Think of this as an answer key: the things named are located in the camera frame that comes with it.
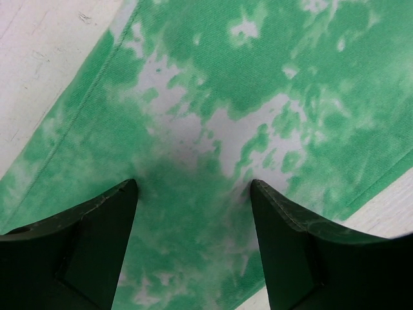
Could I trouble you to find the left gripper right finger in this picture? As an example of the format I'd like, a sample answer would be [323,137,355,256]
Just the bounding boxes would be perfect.
[250,180,412,309]

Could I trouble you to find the green tie-dye trousers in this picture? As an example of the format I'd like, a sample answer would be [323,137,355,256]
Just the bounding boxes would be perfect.
[1,1,412,309]

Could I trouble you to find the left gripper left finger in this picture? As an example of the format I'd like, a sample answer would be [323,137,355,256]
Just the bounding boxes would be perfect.
[1,180,138,309]

